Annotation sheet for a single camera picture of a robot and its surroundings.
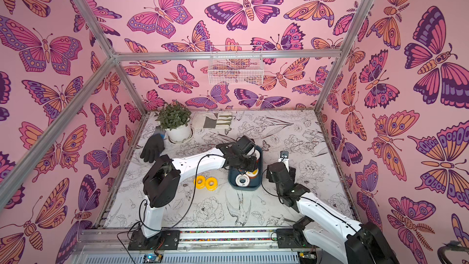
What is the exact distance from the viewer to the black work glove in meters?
0.99

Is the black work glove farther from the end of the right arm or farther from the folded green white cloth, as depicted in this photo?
the end of the right arm

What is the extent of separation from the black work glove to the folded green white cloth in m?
0.21

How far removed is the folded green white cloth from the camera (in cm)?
115

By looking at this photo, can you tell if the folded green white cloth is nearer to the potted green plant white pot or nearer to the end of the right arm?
the potted green plant white pot

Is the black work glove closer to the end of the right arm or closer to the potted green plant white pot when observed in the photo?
the potted green plant white pot
